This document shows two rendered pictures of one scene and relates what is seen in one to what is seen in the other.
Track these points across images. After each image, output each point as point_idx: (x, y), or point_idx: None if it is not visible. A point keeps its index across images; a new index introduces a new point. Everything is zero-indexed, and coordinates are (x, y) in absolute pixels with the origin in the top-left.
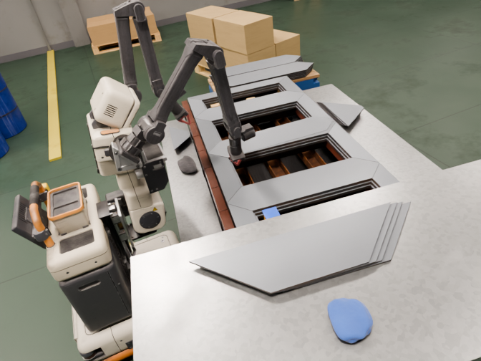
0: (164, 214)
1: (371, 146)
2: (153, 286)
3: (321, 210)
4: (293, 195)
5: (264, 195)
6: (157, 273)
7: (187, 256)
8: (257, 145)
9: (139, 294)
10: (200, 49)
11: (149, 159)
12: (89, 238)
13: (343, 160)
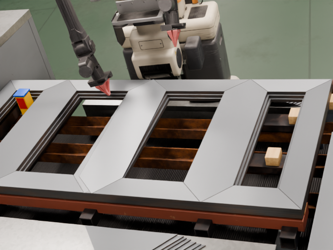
0: (136, 70)
1: (36, 236)
2: (0, 16)
3: None
4: (27, 115)
5: (49, 100)
6: (5, 17)
7: (0, 26)
8: (122, 114)
9: (2, 12)
10: None
11: (121, 15)
12: (131, 24)
13: (20, 162)
